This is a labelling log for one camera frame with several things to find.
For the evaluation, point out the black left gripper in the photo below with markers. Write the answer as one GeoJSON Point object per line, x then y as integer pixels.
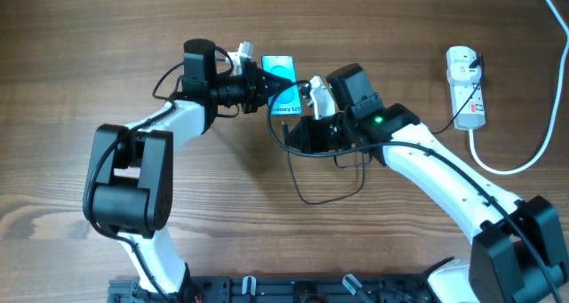
{"type": "Point", "coordinates": [254, 93]}

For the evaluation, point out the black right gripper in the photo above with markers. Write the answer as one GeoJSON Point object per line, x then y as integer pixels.
{"type": "Point", "coordinates": [311, 143]}

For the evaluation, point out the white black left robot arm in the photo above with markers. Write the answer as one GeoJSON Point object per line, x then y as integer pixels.
{"type": "Point", "coordinates": [129, 186]}

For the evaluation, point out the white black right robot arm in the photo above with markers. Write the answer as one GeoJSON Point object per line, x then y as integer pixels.
{"type": "Point", "coordinates": [518, 251]}

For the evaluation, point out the white usb charger plug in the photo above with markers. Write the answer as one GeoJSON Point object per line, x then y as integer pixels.
{"type": "Point", "coordinates": [461, 73]}

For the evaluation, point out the white power strip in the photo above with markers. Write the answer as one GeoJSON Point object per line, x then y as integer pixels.
{"type": "Point", "coordinates": [467, 102]}

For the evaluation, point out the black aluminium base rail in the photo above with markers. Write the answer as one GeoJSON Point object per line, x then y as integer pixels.
{"type": "Point", "coordinates": [382, 289]}

